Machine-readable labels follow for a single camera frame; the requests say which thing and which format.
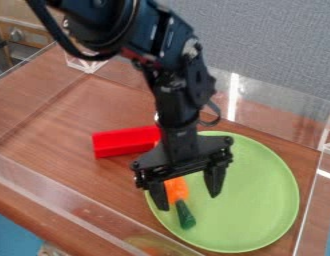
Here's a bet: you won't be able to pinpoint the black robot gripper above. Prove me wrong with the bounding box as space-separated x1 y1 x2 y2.
131 117 234 211

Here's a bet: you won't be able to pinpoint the orange toy carrot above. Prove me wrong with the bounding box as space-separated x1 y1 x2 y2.
164 177 196 230

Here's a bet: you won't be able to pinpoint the red rectangular block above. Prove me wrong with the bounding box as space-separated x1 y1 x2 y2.
92 126 162 158

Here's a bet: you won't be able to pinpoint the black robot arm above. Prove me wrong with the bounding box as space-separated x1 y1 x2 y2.
25 0 234 211

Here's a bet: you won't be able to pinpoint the green round plate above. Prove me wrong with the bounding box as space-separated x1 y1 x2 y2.
148 133 301 253

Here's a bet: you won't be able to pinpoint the wooden box on shelf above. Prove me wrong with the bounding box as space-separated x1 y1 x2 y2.
0 0 71 35

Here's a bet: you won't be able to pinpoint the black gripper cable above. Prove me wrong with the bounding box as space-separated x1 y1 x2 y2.
198 99 223 128

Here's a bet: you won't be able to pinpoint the clear acrylic enclosure walls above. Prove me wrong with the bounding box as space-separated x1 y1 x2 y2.
0 44 330 256

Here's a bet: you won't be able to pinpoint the clear acrylic corner bracket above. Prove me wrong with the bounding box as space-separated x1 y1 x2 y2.
64 53 107 74

